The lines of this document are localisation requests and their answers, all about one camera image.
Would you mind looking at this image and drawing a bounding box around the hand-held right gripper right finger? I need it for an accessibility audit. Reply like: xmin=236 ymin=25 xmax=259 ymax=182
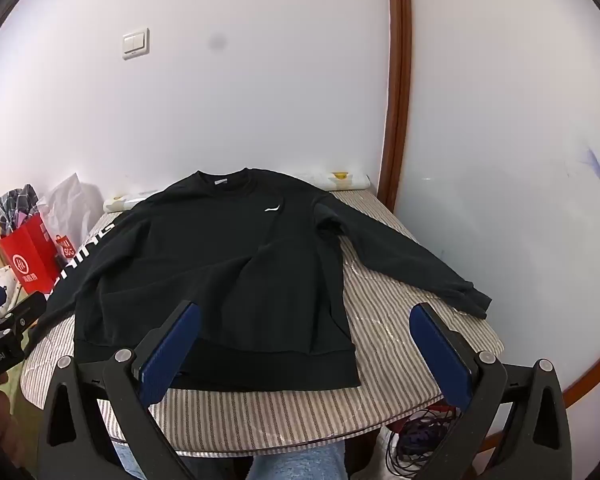
xmin=409 ymin=301 xmax=578 ymax=480

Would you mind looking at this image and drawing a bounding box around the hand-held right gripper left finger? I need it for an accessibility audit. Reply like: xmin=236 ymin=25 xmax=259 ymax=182
xmin=36 ymin=300 xmax=203 ymax=480

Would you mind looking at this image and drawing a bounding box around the black sweatshirt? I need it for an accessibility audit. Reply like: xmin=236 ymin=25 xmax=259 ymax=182
xmin=24 ymin=167 xmax=493 ymax=392

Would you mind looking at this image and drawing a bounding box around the red paper bag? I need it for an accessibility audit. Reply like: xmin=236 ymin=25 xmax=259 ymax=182
xmin=0 ymin=212 xmax=63 ymax=295

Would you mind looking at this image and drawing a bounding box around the grey striped mattress pad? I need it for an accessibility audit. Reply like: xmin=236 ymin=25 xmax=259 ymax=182
xmin=20 ymin=187 xmax=505 ymax=458

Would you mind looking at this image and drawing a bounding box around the grey plaid cloth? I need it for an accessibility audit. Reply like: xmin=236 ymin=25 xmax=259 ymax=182
xmin=0 ymin=183 xmax=41 ymax=237

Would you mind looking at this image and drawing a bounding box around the person's leg in jeans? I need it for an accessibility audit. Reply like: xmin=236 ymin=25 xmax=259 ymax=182
xmin=250 ymin=442 xmax=348 ymax=480
xmin=112 ymin=440 xmax=147 ymax=480

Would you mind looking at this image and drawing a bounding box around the white plastic bag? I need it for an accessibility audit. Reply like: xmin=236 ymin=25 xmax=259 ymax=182
xmin=40 ymin=173 xmax=106 ymax=261

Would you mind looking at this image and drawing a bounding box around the brown wooden baseboard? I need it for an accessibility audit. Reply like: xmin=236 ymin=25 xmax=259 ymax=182
xmin=480 ymin=332 xmax=600 ymax=456

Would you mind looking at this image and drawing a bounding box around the tangle of dark cables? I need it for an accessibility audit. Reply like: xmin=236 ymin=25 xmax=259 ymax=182
xmin=385 ymin=402 xmax=463 ymax=476

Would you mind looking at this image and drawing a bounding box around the brown wooden door frame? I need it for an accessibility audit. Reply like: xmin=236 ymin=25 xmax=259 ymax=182
xmin=375 ymin=0 xmax=413 ymax=211

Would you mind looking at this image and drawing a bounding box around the white light switch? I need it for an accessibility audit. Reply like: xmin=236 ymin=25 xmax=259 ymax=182
xmin=122 ymin=27 xmax=151 ymax=61

